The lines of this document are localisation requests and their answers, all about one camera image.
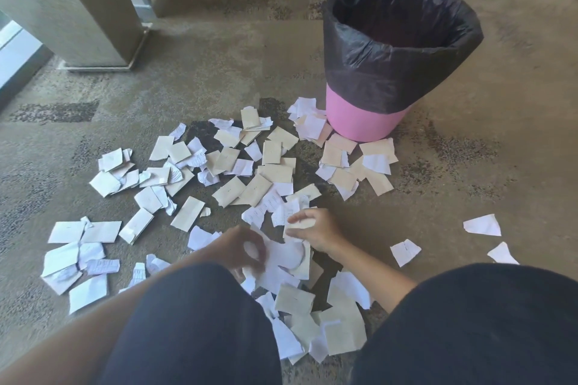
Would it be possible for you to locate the person's left hand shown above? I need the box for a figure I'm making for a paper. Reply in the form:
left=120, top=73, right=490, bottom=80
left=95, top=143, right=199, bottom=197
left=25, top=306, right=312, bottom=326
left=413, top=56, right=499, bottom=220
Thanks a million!
left=211, top=225, right=268, bottom=284

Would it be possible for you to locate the person's right hand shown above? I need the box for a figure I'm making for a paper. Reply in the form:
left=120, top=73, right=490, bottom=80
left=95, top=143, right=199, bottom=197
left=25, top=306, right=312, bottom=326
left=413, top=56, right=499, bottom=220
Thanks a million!
left=286, top=207, right=349, bottom=259

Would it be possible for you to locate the white paper sheet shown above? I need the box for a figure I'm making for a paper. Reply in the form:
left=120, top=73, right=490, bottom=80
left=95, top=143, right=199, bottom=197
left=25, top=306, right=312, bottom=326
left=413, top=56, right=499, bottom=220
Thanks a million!
left=243, top=236, right=306, bottom=276

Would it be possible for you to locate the person's right forearm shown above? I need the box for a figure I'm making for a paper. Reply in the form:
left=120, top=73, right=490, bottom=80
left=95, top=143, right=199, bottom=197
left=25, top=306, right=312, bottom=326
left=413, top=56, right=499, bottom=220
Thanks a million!
left=326, top=239, right=418, bottom=314

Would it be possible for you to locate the pile of torn paper pieces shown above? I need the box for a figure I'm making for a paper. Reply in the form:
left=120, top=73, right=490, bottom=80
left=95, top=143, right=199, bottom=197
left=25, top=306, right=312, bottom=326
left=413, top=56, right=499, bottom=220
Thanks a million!
left=41, top=97, right=400, bottom=365

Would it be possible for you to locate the person's left leg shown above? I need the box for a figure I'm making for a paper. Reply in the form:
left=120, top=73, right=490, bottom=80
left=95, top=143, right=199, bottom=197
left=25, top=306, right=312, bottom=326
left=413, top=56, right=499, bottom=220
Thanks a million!
left=96, top=262, right=284, bottom=385

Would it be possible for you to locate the person's leg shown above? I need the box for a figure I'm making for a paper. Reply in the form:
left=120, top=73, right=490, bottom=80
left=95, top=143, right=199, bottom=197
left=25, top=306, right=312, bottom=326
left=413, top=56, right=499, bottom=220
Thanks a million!
left=96, top=262, right=284, bottom=385
left=351, top=262, right=578, bottom=385

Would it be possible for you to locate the white paper scrap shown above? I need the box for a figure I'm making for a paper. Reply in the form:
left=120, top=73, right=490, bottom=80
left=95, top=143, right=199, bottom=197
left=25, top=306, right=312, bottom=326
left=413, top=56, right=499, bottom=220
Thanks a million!
left=390, top=239, right=422, bottom=268
left=462, top=214, right=502, bottom=237
left=487, top=241, right=520, bottom=265

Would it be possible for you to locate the pink plastic waste bin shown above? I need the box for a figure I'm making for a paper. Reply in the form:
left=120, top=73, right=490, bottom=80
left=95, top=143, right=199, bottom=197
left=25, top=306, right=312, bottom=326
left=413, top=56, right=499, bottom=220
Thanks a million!
left=325, top=84, right=410, bottom=143

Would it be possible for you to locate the black plastic bin bag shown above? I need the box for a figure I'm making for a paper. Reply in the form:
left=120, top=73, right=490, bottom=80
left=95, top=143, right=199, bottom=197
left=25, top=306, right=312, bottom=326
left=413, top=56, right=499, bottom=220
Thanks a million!
left=321, top=0, right=484, bottom=114

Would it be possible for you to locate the person's right leg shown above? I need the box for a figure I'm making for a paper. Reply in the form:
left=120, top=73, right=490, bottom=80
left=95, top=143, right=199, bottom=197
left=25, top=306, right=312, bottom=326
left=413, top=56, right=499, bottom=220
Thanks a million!
left=351, top=262, right=578, bottom=385

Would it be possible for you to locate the beige square pillar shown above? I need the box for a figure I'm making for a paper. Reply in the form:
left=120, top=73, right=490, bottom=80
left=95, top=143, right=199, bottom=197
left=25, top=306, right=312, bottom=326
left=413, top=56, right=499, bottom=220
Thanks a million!
left=0, top=0, right=153, bottom=72

